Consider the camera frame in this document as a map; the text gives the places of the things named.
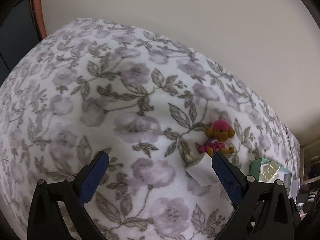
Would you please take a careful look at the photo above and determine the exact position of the orange board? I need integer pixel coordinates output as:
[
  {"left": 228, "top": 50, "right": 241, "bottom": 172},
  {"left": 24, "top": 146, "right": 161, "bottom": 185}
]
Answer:
[{"left": 29, "top": 0, "right": 48, "bottom": 40}]

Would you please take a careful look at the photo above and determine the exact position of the white power strip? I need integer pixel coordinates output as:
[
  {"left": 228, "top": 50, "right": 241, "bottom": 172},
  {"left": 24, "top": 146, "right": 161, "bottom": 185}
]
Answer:
[{"left": 291, "top": 177, "right": 302, "bottom": 203}]

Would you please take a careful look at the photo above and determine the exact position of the brown dog toy figure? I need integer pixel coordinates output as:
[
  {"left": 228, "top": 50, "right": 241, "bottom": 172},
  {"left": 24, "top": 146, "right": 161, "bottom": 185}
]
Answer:
[{"left": 196, "top": 120, "right": 236, "bottom": 158}]

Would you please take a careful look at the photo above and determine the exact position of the teal cardboard box tray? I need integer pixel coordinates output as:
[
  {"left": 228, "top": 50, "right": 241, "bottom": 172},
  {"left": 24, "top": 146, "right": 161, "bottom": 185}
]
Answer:
[{"left": 250, "top": 158, "right": 292, "bottom": 198}]

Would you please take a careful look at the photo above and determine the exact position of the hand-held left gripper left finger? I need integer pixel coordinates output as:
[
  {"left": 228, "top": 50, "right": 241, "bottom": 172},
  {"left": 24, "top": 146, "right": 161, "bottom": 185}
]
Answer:
[{"left": 27, "top": 151, "right": 110, "bottom": 240}]

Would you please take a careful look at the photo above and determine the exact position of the white step shelf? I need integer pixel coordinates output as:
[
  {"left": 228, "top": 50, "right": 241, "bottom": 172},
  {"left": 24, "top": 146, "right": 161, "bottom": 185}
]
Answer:
[{"left": 299, "top": 140, "right": 320, "bottom": 193}]

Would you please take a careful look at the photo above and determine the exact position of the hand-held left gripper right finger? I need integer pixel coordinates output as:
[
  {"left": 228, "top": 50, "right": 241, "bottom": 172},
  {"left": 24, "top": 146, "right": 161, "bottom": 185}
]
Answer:
[{"left": 211, "top": 152, "right": 295, "bottom": 240}]

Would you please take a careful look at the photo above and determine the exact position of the cream plastic clip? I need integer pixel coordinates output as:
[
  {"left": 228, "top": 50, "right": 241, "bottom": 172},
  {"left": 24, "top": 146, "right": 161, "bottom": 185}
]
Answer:
[{"left": 260, "top": 162, "right": 284, "bottom": 182}]

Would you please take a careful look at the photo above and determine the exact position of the dark cabinet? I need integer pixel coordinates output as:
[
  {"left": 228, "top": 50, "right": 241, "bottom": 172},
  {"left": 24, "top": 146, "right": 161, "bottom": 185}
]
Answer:
[{"left": 0, "top": 0, "right": 42, "bottom": 78}]

